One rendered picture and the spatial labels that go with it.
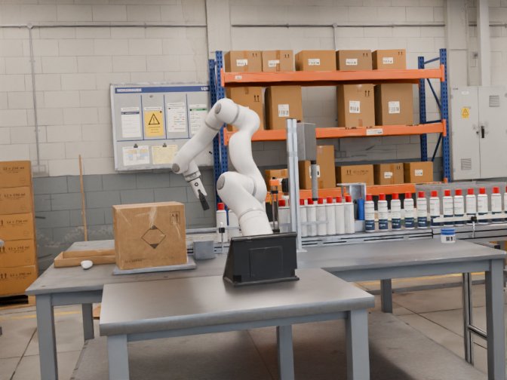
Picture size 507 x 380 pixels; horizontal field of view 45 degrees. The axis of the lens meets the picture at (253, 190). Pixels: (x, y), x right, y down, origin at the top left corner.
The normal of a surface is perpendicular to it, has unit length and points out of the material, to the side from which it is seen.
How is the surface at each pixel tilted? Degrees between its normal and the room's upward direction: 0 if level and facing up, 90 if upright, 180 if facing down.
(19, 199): 90
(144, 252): 90
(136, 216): 90
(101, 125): 90
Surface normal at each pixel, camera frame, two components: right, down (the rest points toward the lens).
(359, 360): 0.22, 0.04
